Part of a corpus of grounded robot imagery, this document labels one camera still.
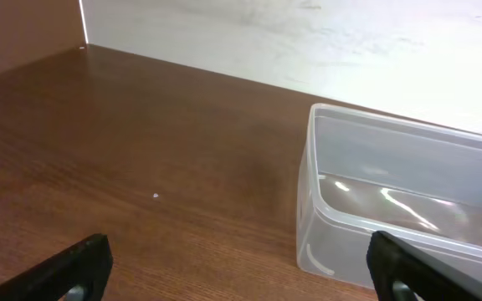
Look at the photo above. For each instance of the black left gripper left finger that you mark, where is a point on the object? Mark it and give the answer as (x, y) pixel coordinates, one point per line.
(80, 272)

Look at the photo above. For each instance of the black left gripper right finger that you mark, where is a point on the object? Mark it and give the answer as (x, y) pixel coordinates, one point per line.
(400, 271)

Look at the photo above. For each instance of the clear plastic storage container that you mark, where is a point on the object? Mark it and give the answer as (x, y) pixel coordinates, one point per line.
(362, 172)

